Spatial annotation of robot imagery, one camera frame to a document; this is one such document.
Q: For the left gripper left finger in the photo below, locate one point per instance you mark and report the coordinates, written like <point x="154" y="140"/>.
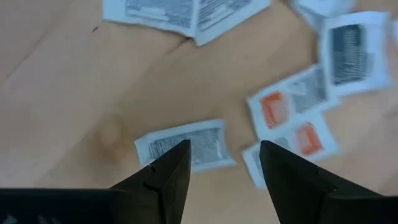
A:
<point x="174" y="174"/>

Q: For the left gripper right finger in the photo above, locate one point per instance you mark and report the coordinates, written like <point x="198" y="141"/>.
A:
<point x="289" y="180"/>

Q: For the white packet red print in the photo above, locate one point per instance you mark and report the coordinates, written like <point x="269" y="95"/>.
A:
<point x="311" y="140"/>
<point x="280" y="105"/>

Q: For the white packet black square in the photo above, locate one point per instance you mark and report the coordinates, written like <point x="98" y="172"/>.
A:
<point x="351" y="53"/>

